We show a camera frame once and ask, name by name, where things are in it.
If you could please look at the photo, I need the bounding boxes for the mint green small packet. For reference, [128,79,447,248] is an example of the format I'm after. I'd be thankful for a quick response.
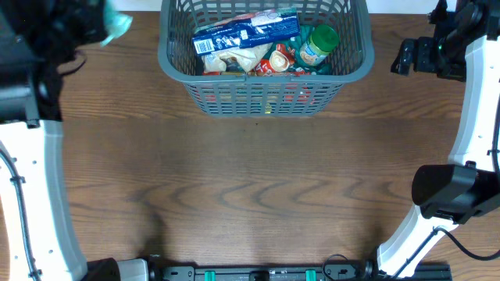
[100,1,133,47]

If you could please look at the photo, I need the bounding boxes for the green lid jar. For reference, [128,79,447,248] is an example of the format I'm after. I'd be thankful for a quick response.
[299,24,340,66]

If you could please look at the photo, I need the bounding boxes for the green coffee sachet bag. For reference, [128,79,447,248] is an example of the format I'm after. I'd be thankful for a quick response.
[252,25,332,75]

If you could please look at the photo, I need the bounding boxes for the red spaghetti pack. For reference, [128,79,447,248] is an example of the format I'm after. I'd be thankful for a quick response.
[201,67,313,106]

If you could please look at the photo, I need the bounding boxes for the beige paper pouch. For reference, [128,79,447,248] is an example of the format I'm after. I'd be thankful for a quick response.
[202,43,273,73]

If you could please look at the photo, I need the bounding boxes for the blue Kleenex tissue pack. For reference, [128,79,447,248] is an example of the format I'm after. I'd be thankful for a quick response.
[192,7,301,56]

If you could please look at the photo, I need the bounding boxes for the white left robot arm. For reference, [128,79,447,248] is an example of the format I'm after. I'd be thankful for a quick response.
[1,0,151,281]

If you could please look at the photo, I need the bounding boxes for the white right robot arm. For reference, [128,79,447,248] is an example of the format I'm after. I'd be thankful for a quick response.
[363,0,499,280]

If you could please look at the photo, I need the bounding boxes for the grey plastic mesh basket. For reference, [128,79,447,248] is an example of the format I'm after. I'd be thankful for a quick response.
[158,0,374,117]

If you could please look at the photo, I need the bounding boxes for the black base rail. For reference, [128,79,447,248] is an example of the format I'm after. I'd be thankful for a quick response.
[148,255,453,281]

